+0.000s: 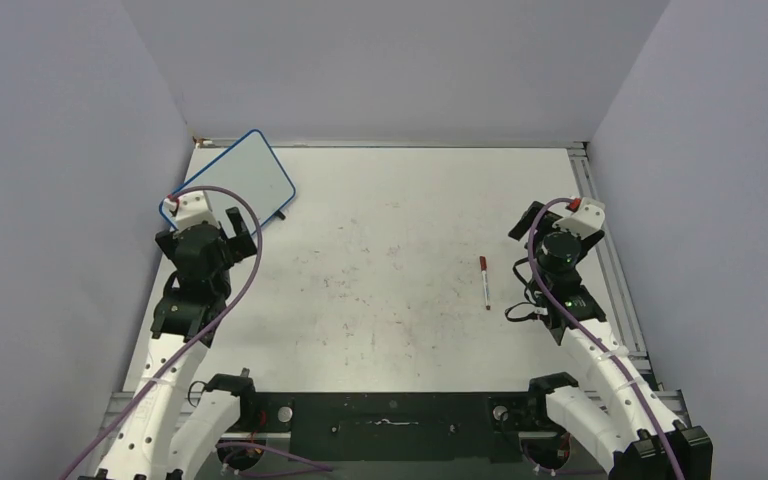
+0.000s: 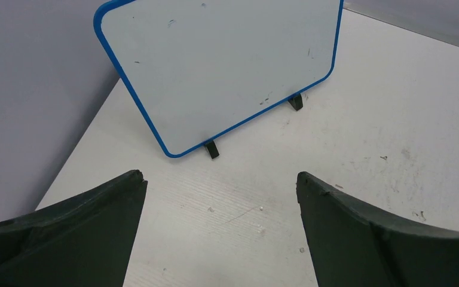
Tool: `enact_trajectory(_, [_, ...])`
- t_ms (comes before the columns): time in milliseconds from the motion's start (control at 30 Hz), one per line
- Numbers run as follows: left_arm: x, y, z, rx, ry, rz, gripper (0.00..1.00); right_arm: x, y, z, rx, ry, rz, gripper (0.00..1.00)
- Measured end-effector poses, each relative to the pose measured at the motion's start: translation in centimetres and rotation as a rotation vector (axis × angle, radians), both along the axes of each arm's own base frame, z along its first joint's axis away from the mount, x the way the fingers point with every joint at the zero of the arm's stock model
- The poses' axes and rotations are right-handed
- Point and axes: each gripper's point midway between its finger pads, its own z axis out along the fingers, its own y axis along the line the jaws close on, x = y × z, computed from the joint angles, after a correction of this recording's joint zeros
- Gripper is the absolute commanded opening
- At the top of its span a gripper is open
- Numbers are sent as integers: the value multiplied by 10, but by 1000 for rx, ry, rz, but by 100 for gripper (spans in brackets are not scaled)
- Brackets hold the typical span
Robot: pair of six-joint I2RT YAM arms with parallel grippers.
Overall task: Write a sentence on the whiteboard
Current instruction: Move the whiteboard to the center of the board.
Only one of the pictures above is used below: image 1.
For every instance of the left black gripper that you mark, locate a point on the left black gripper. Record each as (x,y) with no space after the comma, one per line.
(238,247)

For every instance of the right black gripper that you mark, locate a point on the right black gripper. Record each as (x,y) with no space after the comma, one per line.
(527,222)

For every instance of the red capped whiteboard marker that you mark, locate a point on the red capped whiteboard marker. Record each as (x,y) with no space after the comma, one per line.
(485,282)

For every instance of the blue framed whiteboard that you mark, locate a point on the blue framed whiteboard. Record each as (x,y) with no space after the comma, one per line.
(248,167)

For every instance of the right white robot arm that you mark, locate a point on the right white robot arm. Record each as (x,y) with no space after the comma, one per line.
(638,437)

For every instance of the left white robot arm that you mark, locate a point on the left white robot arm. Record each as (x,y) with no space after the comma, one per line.
(195,300)

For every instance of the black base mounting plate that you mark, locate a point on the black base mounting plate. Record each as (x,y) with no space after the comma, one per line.
(499,426)

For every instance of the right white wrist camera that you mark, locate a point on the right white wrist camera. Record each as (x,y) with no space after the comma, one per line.
(586,220)

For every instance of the aluminium frame rail right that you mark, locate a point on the aluminium frame rail right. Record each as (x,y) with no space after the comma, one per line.
(624,315)

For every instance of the aluminium frame rail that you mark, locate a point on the aluminium frame rail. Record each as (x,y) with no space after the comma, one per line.
(673,399)
(624,315)

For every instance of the aluminium frame rail front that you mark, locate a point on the aluminium frame rail front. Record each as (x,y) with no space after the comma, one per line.
(673,399)

